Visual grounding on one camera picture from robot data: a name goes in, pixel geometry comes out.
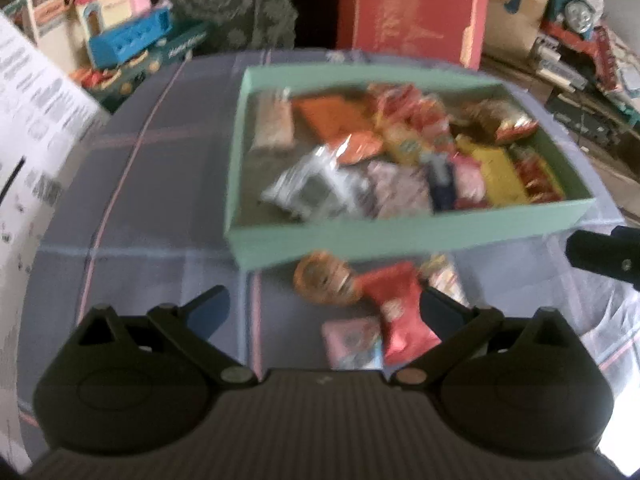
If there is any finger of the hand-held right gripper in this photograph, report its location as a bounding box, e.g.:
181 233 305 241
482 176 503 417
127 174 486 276
565 226 640 292

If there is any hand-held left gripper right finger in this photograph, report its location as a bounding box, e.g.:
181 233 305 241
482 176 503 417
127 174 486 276
391 286 577 392

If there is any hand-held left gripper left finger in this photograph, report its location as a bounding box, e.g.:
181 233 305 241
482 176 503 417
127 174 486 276
74 285 257 392

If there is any mint green cardboard box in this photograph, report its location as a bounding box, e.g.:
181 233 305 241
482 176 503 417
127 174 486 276
223 64 599 272

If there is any yellow gold snack packet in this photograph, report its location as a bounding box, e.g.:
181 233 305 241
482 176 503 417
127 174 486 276
464 141 530 205

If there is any pale yellow snack packet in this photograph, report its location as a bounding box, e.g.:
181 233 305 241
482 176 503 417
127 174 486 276
421 254 472 307

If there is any small pink snack packet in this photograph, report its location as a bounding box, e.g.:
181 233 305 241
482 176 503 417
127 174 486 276
321 317 385 370

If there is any red yellow snack packet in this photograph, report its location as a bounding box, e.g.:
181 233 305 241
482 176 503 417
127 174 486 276
514 151 565 202

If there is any round orange snack packet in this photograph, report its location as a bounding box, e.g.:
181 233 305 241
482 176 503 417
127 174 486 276
293 252 362 307

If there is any pink patterned snack packet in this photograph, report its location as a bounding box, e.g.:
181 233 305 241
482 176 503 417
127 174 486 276
366 160 434 219

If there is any dark blue snack packet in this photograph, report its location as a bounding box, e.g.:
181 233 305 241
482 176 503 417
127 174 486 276
424 154 459 212

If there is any wooden shelf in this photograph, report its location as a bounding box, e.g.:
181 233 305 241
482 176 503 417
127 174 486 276
479 55 640 147

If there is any silver snack packet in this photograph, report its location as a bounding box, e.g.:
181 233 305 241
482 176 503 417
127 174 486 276
260 146 372 222

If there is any brown gold chips packet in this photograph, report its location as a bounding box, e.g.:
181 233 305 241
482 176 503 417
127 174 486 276
461 99 540 144

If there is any beige cracker packet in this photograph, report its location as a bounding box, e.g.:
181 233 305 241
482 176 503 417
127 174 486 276
254 91 294 152

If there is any stack of books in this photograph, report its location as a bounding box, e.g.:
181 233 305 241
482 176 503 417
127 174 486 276
530 35 589 92

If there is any plain orange snack packet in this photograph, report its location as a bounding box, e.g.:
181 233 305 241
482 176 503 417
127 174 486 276
291 95 385 167

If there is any blue toy train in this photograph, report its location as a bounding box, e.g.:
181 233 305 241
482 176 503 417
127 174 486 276
542 0 609 42

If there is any dark green toy kitchen box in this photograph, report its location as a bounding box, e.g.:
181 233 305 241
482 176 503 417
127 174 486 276
80 22 212 112

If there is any white printed paper sheet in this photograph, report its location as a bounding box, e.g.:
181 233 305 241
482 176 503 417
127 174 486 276
0 10 112 461

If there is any brown cardboard box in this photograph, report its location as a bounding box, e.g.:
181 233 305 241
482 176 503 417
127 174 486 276
481 0 559 60

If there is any blue plastic toy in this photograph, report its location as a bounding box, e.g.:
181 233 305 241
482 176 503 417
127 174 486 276
87 9 174 69

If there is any large red gift box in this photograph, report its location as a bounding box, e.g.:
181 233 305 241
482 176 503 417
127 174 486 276
337 0 490 70

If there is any grey lace cloth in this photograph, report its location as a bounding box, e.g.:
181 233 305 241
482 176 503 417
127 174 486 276
167 0 299 55

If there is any pink toy house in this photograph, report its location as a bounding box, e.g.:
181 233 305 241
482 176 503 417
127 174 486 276
75 0 162 32

